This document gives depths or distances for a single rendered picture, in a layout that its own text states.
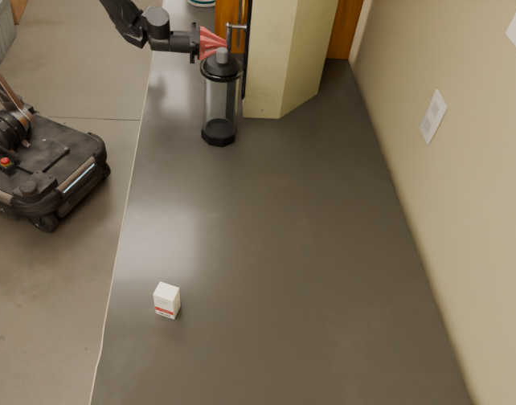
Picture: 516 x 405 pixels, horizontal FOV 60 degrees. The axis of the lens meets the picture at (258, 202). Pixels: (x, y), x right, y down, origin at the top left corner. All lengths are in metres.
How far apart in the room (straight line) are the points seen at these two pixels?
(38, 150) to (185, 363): 1.68
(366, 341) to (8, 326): 1.55
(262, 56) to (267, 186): 0.35
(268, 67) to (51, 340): 1.38
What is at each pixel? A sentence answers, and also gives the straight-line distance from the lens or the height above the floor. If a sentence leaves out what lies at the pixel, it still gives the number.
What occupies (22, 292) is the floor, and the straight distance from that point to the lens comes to 2.21.
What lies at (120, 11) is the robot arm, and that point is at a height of 1.23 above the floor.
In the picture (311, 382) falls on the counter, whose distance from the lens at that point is 0.92.
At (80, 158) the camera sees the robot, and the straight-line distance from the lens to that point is 2.34.
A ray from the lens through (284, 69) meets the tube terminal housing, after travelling 1.30.
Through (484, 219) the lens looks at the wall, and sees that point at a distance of 0.97.
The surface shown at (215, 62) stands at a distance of 1.17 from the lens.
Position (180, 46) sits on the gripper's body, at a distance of 1.30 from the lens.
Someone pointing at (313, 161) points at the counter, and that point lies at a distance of 1.27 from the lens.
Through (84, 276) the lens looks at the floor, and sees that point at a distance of 2.18.
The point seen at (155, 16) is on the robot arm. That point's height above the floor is 1.23.
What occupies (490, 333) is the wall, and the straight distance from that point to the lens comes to 0.98.
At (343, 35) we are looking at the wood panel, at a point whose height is 1.03.
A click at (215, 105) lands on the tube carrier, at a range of 1.19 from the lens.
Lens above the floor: 1.78
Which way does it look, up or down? 48 degrees down
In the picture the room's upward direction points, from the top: 8 degrees clockwise
